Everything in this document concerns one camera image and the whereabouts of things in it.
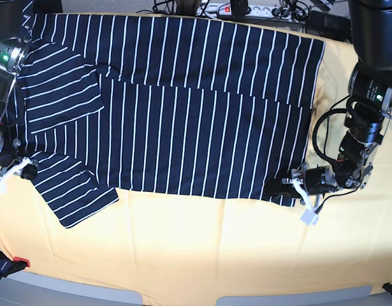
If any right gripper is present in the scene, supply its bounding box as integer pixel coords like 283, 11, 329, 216
0, 132, 38, 193

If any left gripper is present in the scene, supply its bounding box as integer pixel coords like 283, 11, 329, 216
282, 163, 338, 210

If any navy white striped T-shirt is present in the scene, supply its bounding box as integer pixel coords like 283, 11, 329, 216
10, 14, 325, 228

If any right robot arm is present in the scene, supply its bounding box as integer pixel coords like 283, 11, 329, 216
0, 1, 38, 194

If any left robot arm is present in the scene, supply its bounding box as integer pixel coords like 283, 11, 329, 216
274, 1, 392, 213

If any blue red table clamp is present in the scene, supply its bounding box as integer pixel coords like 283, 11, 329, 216
0, 251, 30, 277

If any yellow table cloth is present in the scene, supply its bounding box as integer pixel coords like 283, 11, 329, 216
0, 18, 392, 306

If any black power adapter box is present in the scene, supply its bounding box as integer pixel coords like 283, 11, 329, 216
306, 11, 351, 36

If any white power strip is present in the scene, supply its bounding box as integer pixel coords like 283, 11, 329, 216
196, 3, 279, 18

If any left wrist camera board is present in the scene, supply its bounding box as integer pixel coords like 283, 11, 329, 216
300, 208, 319, 226

